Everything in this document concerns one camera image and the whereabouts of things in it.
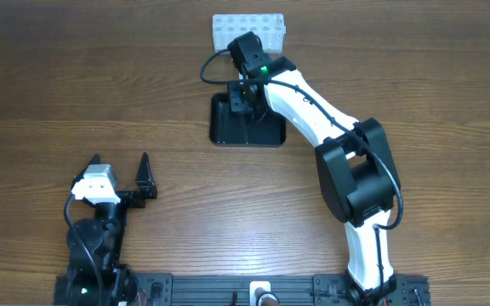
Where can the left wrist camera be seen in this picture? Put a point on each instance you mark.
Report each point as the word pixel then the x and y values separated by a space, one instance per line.
pixel 96 187

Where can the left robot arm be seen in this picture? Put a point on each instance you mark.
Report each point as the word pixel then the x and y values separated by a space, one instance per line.
pixel 92 238

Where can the white test tube rack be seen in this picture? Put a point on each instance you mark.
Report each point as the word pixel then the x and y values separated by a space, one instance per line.
pixel 245 23

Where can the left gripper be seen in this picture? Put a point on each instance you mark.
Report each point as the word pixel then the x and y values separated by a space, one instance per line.
pixel 132 200

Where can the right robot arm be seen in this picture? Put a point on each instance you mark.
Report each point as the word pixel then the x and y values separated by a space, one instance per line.
pixel 304 106

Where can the mounting rail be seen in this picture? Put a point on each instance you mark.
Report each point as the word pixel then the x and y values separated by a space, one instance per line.
pixel 211 290

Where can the black tray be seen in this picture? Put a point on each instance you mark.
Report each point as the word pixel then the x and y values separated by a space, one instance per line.
pixel 270 134

